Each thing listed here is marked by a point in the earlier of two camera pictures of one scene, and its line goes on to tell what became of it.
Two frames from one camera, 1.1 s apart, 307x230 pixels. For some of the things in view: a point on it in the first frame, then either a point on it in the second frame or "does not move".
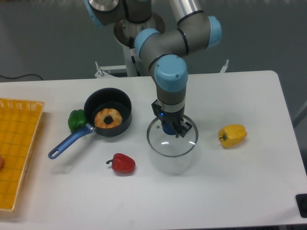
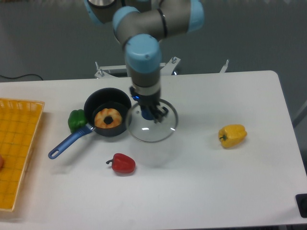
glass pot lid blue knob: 172,140 → 141,123
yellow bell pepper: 231,135 does not move
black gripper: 171,121 → 148,102
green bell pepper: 76,119 does not move
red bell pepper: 121,163 does not move
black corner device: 301,201 does not move
